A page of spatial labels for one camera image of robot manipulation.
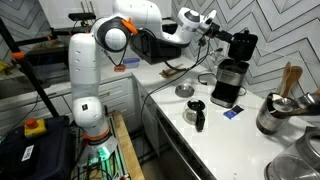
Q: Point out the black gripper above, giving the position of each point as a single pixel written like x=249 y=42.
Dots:
x=215 y=29

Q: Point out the black silver coffee machine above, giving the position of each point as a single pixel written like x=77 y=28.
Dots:
x=230 y=76

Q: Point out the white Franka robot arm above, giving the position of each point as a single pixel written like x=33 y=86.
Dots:
x=83 y=66

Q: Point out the light wooden slotted spatula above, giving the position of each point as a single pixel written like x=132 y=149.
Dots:
x=176 y=67

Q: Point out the narrow wooden spatula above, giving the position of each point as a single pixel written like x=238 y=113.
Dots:
x=286 y=75

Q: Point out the dark wooden spoon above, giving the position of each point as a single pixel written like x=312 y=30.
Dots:
x=165 y=74

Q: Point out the wooden spoon round head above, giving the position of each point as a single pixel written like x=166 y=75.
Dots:
x=294 y=75

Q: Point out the blue packet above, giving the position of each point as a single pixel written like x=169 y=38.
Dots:
x=233 y=112

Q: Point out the black microwave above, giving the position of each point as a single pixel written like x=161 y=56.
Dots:
x=150 y=50

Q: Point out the metal ladle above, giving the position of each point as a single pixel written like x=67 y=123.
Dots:
x=285 y=104

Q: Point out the steel utensil holder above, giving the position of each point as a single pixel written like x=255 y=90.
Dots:
x=270 y=123

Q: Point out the blue lidded container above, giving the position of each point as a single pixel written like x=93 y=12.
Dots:
x=131 y=62

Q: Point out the metal scoop utensil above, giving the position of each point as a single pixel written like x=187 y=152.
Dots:
x=308 y=101

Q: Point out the red small object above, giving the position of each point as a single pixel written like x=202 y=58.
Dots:
x=120 y=68

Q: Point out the white counter base cabinet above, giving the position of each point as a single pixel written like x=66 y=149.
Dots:
x=150 y=126

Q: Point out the white drawer cabinet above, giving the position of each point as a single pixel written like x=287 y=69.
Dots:
x=115 y=110

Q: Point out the grey dishwasher front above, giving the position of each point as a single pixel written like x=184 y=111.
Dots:
x=173 y=160

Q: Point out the glass pitcher steel rim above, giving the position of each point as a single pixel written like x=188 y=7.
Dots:
x=293 y=160

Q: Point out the wooden cart top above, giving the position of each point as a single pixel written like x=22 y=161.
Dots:
x=128 y=146

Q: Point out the yellow emergency stop box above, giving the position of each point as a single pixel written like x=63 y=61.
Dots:
x=33 y=128

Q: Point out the black controller box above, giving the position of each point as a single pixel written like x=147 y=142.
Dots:
x=46 y=156

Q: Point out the white wall outlet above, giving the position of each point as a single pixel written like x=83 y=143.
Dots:
x=224 y=42

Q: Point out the black stereo camera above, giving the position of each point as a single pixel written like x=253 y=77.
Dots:
x=81 y=16

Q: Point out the metal robot stand frame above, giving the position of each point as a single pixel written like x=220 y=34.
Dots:
x=116 y=146

